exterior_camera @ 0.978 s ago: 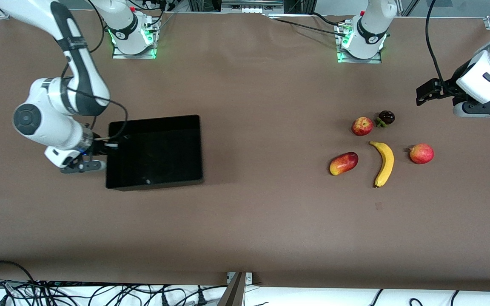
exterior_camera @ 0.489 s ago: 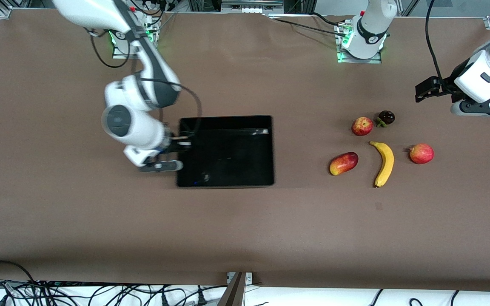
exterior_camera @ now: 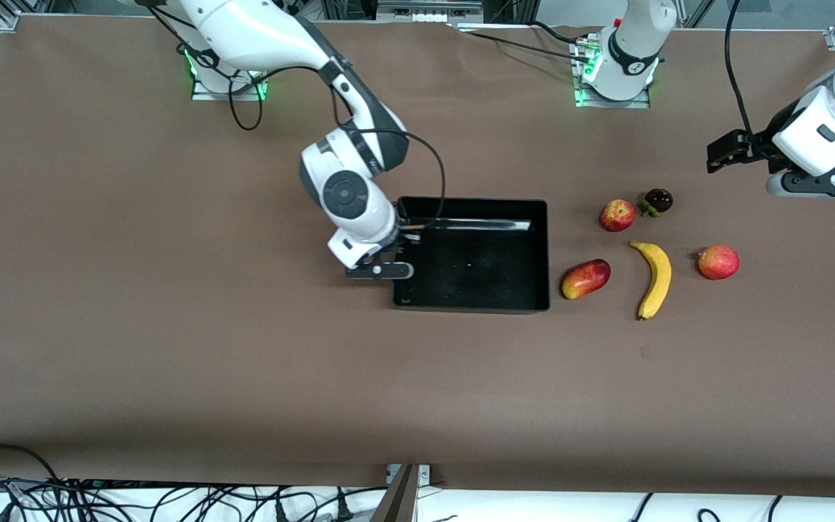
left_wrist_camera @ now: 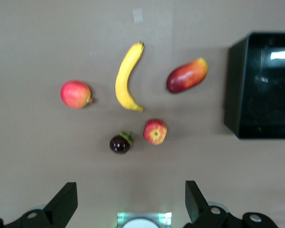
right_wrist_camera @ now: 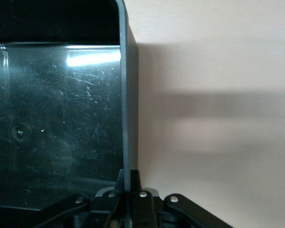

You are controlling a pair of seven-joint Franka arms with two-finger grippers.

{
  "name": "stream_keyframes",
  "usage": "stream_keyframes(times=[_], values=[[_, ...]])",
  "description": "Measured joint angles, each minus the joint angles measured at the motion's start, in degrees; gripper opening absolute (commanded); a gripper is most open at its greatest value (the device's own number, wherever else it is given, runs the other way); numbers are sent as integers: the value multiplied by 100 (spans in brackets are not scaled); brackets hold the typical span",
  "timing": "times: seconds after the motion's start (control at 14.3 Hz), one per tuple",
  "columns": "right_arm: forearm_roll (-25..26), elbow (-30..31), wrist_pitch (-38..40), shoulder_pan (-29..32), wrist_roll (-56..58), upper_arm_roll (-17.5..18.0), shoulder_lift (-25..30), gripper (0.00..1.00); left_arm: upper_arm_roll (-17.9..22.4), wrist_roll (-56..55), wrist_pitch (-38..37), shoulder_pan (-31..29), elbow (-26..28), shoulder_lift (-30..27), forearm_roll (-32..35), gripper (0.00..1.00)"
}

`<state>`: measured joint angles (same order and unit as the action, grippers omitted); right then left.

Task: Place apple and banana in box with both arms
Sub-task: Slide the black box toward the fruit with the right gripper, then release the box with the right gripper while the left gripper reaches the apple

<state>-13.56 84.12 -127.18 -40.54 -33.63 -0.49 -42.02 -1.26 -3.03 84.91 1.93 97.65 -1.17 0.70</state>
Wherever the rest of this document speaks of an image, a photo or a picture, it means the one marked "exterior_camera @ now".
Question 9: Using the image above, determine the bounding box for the black plastic box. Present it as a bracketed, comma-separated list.
[392, 196, 551, 315]

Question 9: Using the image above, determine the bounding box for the red yellow apple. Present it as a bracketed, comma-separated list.
[599, 199, 637, 233]

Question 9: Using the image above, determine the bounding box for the yellow banana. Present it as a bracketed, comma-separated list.
[628, 240, 673, 321]

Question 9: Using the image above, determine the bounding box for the dark purple mangosteen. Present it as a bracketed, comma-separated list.
[640, 188, 674, 218]

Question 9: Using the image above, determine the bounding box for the pink red pomegranate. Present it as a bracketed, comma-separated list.
[695, 244, 741, 281]

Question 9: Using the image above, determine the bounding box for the red orange mango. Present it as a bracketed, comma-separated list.
[560, 259, 612, 300]

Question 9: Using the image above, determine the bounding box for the grey metal beam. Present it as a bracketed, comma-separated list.
[370, 464, 419, 522]

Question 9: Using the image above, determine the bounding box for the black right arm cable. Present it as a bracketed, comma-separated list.
[146, 4, 447, 233]

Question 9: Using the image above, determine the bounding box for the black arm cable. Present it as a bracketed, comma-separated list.
[725, 0, 763, 142]
[146, 4, 447, 233]

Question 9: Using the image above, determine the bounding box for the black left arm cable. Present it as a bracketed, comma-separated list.
[725, 0, 763, 142]

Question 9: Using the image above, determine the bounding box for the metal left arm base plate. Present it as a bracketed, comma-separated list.
[572, 33, 652, 110]

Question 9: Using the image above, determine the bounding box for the thin black cable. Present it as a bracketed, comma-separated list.
[460, 30, 582, 60]
[530, 20, 594, 47]

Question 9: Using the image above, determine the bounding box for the small metal table bracket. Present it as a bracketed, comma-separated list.
[386, 464, 432, 486]

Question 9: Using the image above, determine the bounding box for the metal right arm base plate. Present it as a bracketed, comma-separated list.
[184, 43, 269, 102]

